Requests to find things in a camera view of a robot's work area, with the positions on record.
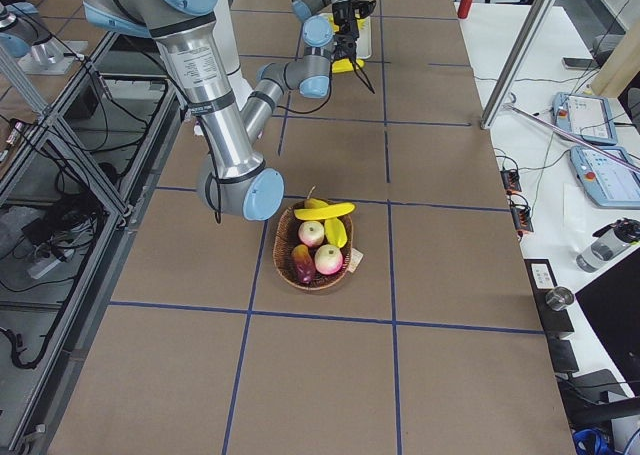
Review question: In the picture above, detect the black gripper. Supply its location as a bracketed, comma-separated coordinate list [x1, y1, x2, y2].
[332, 33, 357, 63]
[332, 0, 357, 28]

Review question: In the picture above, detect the bright yellow banana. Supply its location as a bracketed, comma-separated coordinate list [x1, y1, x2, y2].
[328, 16, 340, 33]

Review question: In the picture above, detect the white rectangular bear plate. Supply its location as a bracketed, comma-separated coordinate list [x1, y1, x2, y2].
[320, 13, 372, 60]

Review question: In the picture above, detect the yellow banana in basket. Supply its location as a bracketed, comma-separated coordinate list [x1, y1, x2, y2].
[293, 202, 356, 221]

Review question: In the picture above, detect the woven wicker fruit basket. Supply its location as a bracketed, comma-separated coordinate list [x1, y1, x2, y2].
[273, 200, 353, 291]

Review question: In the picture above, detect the basket paper tag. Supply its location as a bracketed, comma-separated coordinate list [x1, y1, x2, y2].
[347, 248, 364, 273]

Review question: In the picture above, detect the yellow pear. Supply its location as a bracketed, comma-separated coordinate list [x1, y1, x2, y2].
[304, 186, 329, 209]

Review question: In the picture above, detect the pale green apple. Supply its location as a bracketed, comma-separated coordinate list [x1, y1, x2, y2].
[298, 221, 325, 248]

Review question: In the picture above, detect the pink white apple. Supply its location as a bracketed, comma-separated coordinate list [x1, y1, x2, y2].
[314, 244, 343, 275]

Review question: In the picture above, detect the dark red fruit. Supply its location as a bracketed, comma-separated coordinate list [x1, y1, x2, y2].
[291, 244, 316, 285]

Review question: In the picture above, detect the upper blue teach pendant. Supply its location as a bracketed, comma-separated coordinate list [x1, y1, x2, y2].
[552, 92, 618, 146]

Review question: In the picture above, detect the blue teach pendant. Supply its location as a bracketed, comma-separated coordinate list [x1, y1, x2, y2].
[570, 146, 639, 209]
[552, 92, 618, 146]

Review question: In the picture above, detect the lower blue teach pendant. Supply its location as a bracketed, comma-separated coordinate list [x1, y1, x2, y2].
[570, 146, 639, 209]

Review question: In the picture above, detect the clear water bottle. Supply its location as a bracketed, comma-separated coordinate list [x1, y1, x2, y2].
[576, 218, 639, 273]

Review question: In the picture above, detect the small steel cup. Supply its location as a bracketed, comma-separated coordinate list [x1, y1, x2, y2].
[544, 286, 576, 311]

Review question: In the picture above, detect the aluminium frame post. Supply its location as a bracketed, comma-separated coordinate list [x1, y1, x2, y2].
[480, 0, 556, 129]

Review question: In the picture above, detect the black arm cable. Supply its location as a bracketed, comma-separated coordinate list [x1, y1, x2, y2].
[206, 49, 376, 225]

